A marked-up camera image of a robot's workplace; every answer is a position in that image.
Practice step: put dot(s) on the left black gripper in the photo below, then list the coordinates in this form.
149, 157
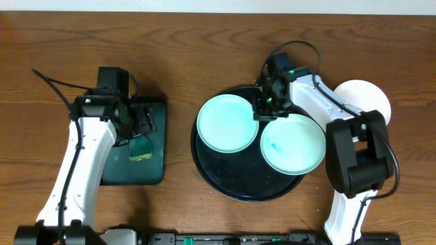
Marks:
137, 120

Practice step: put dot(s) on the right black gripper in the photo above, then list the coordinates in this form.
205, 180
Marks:
259, 111

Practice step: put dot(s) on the green scouring sponge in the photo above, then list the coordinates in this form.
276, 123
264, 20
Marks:
140, 148

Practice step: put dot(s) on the mint plate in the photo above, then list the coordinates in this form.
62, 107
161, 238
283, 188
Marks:
225, 123
294, 145

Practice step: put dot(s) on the white plate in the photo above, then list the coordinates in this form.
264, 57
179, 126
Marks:
366, 96

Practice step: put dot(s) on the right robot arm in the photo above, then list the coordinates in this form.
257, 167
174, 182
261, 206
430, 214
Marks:
358, 155

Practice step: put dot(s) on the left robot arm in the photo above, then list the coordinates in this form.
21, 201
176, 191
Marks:
112, 140

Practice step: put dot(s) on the black rectangular water tray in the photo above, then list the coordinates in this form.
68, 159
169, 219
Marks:
119, 170

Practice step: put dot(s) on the black round tray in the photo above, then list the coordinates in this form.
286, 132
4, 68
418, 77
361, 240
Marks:
243, 175

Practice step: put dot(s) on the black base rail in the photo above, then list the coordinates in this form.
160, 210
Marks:
245, 239

